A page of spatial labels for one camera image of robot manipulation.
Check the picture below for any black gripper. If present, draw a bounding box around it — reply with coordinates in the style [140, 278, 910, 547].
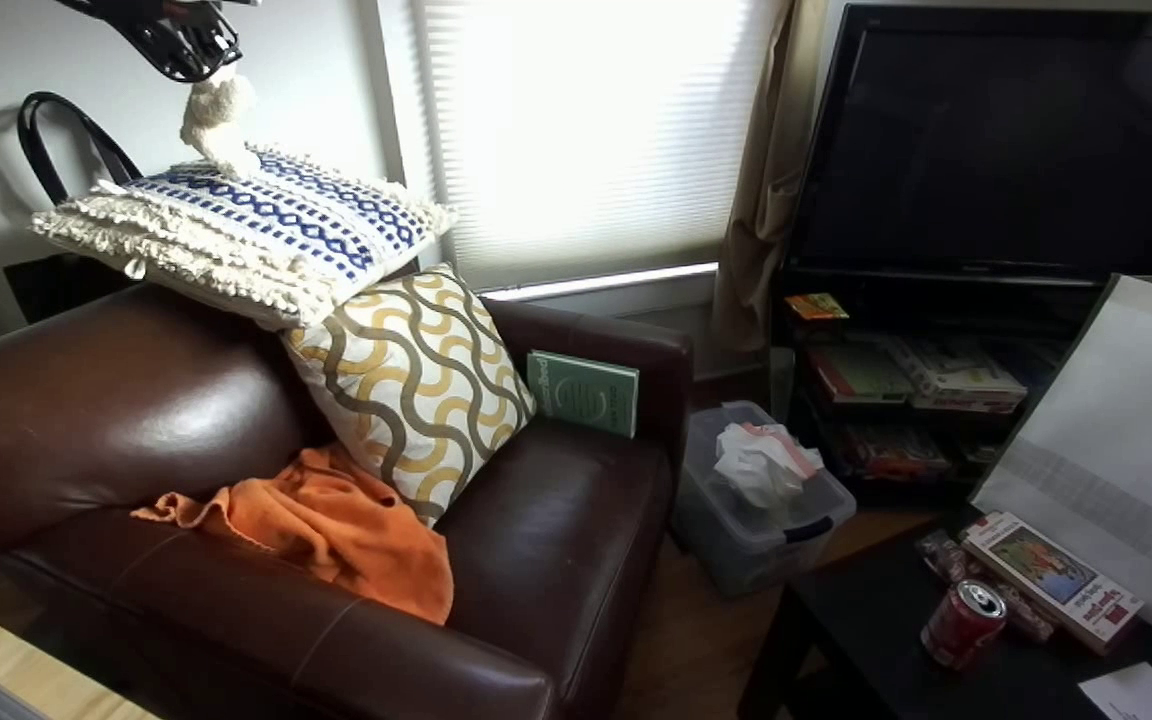
[61, 0, 262, 87]

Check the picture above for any blue white striped fringed pillow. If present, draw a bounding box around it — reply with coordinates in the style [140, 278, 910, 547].
[29, 139, 463, 335]

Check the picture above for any cream wave pattern pillow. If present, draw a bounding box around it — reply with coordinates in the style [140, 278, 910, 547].
[276, 263, 539, 526]

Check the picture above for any black bag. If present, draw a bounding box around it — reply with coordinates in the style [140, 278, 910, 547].
[0, 87, 150, 329]

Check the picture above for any brown leather armchair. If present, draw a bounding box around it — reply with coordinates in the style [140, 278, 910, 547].
[0, 278, 696, 720]

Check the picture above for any white window blind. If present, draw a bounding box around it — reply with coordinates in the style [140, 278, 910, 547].
[411, 0, 755, 309]

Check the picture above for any orange fleece blanket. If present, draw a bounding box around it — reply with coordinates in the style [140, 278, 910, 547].
[129, 443, 462, 633]

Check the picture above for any green book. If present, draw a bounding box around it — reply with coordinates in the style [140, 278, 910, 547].
[526, 346, 644, 443]

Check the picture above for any beige curtain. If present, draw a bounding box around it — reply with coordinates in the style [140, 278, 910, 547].
[711, 0, 835, 357]

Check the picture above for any white crumpled cloth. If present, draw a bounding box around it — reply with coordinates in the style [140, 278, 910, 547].
[711, 421, 830, 511]

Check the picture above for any black flat television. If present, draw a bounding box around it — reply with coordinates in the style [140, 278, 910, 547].
[789, 0, 1152, 293]

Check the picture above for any black television stand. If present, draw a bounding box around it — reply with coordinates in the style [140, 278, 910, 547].
[770, 263, 1139, 517]

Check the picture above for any flat pale game box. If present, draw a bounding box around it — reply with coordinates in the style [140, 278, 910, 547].
[900, 346, 1032, 415]

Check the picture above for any black side table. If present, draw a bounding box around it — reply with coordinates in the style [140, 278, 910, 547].
[735, 532, 1152, 720]

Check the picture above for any red soda can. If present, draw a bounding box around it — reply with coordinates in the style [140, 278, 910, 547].
[918, 574, 1014, 673]

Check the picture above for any white shopping bag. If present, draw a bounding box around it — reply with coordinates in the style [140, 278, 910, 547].
[972, 251, 1152, 666]

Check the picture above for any colourful game box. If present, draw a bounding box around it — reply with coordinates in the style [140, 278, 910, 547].
[961, 506, 1148, 657]

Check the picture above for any white printed card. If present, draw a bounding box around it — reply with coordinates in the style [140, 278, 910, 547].
[1078, 660, 1152, 720]

